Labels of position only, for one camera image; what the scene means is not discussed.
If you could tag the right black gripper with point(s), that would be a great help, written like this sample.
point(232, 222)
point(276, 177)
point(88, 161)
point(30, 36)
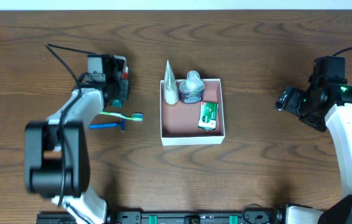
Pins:
point(290, 102)

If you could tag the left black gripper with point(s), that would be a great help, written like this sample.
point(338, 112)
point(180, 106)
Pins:
point(120, 88)

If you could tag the red green toothpaste tube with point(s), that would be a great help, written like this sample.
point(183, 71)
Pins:
point(118, 101)

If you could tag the green white toothbrush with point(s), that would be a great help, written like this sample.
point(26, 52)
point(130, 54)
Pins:
point(133, 117)

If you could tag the white Pantene tube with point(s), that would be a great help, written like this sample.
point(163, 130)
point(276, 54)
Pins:
point(170, 86)

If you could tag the blue disposable razor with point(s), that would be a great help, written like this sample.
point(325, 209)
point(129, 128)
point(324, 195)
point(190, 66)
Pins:
point(120, 124)

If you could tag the green white soap packet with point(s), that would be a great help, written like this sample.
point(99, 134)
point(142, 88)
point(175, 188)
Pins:
point(208, 114)

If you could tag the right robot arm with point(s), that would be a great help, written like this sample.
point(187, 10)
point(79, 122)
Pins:
point(324, 108)

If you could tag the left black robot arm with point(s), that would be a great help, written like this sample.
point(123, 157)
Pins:
point(56, 163)

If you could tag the white box with pink interior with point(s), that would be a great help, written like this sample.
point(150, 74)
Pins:
point(179, 123)

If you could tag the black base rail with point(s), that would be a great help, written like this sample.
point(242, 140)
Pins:
point(252, 215)

